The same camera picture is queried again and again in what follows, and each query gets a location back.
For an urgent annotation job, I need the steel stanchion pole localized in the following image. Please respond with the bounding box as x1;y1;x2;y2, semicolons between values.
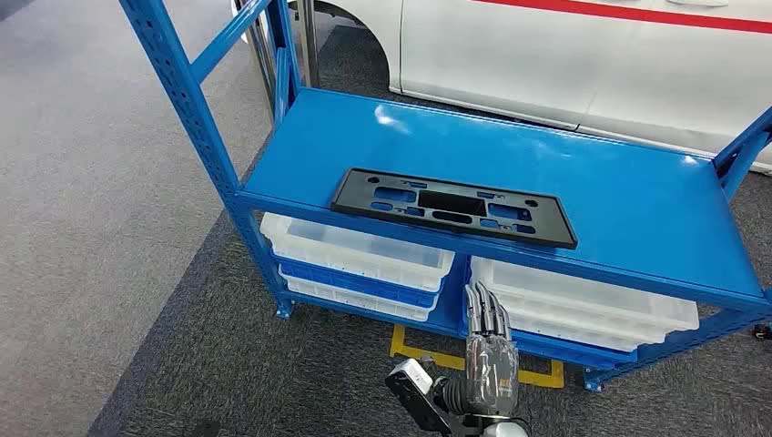
297;0;321;89

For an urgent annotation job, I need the translucent white plastic bin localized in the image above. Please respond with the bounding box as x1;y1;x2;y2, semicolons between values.
470;257;701;339
476;301;671;353
260;212;456;294
279;272;435;322

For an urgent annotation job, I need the white car with red stripe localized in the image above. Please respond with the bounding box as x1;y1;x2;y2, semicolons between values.
230;0;772;176

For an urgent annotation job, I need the black plastic mounting plate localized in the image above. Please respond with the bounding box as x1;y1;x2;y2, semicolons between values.
330;168;579;250

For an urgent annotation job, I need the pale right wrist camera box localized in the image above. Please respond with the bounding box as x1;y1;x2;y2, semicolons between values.
384;359;462;437

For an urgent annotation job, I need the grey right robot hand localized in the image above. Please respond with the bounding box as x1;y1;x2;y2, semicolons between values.
462;279;521;419

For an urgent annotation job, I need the blue metal shelf rack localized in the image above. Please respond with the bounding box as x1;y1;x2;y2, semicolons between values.
118;0;772;393

